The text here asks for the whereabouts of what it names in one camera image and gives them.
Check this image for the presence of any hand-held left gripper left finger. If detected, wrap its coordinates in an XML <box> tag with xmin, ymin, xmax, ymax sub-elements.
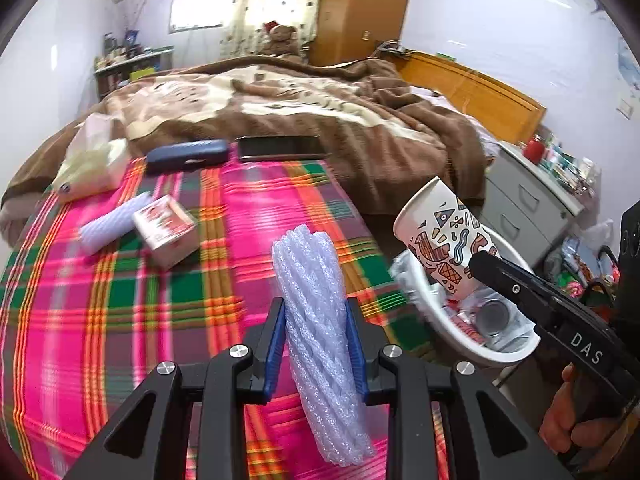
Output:
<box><xmin>62</xmin><ymin>297</ymin><xmax>287</xmax><ymax>480</ymax></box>

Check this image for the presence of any blue glasses case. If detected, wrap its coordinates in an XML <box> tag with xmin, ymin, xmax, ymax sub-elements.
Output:
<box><xmin>145</xmin><ymin>139</ymin><xmax>231</xmax><ymax>176</ymax></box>

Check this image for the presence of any red drink can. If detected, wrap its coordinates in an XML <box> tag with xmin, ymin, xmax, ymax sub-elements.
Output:
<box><xmin>474</xmin><ymin>297</ymin><xmax>518</xmax><ymax>337</ymax></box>

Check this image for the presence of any person's right hand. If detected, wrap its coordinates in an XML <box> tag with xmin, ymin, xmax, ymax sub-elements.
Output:
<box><xmin>540</xmin><ymin>362</ymin><xmax>626</xmax><ymax>459</ymax></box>

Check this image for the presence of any wooden headboard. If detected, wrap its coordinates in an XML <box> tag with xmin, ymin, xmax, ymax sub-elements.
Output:
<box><xmin>390</xmin><ymin>51</ymin><xmax>548</xmax><ymax>143</ymax></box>

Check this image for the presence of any patterned paper cup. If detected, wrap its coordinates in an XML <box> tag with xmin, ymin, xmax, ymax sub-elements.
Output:
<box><xmin>392</xmin><ymin>176</ymin><xmax>502</xmax><ymax>306</ymax></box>

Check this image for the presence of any brown patterned blanket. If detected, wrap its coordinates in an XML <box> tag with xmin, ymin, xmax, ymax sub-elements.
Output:
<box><xmin>0</xmin><ymin>55</ymin><xmax>488</xmax><ymax>221</ymax></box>

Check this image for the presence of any black smartphone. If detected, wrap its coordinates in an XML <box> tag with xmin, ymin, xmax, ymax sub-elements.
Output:
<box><xmin>236</xmin><ymin>135</ymin><xmax>328</xmax><ymax>162</ymax></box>

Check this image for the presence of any white foam net sleeve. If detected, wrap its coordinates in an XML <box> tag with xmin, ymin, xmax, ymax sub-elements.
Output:
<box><xmin>271</xmin><ymin>227</ymin><xmax>377</xmax><ymax>468</ymax></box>
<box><xmin>79</xmin><ymin>191</ymin><xmax>153</xmax><ymax>256</ymax></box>

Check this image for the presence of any grey bin liner bag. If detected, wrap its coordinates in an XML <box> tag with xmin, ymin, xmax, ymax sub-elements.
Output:
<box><xmin>389</xmin><ymin>252</ymin><xmax>538</xmax><ymax>348</ymax></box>

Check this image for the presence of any grey nightstand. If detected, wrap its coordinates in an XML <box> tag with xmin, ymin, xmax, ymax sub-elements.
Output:
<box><xmin>480</xmin><ymin>140</ymin><xmax>586</xmax><ymax>268</ymax></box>

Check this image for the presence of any cluttered wall shelf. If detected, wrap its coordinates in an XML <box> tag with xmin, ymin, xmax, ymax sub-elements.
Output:
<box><xmin>94</xmin><ymin>30</ymin><xmax>175</xmax><ymax>101</ymax></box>

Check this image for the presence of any brown teddy bear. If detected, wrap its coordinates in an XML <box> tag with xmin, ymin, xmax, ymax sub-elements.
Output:
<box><xmin>260</xmin><ymin>21</ymin><xmax>301</xmax><ymax>58</ymax></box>

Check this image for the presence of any window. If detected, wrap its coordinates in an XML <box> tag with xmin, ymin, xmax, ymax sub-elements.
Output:
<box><xmin>169</xmin><ymin>0</ymin><xmax>228</xmax><ymax>33</ymax></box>

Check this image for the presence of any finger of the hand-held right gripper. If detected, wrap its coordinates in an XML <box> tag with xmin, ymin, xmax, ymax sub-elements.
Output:
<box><xmin>469</xmin><ymin>250</ymin><xmax>557</xmax><ymax>333</ymax></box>

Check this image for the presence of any red jar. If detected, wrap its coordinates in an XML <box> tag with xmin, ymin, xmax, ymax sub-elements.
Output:
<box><xmin>522</xmin><ymin>135</ymin><xmax>545</xmax><ymax>162</ymax></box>

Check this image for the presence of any toiletries clutter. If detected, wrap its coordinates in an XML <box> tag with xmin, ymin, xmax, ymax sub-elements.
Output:
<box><xmin>540</xmin><ymin>132</ymin><xmax>601</xmax><ymax>196</ymax></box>

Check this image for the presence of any wooden wardrobe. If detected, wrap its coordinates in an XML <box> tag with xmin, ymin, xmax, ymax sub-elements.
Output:
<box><xmin>307</xmin><ymin>0</ymin><xmax>418</xmax><ymax>67</ymax></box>

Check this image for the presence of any white plastic bin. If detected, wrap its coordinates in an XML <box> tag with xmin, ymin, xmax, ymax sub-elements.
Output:
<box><xmin>392</xmin><ymin>227</ymin><xmax>542</xmax><ymax>368</ymax></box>

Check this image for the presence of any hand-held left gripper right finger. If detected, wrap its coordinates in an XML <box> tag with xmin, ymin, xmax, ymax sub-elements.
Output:
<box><xmin>345</xmin><ymin>297</ymin><xmax>576</xmax><ymax>480</ymax></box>

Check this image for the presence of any colourful bags pile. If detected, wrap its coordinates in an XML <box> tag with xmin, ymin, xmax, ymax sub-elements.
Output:
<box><xmin>545</xmin><ymin>220</ymin><xmax>621</xmax><ymax>306</ymax></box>

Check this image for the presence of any red and white carton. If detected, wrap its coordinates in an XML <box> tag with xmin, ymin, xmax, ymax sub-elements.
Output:
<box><xmin>132</xmin><ymin>196</ymin><xmax>198</xmax><ymax>268</ymax></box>

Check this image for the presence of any soft tissue pack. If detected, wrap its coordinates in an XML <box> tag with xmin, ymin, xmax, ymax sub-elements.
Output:
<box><xmin>52</xmin><ymin>114</ymin><xmax>131</xmax><ymax>204</ymax></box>

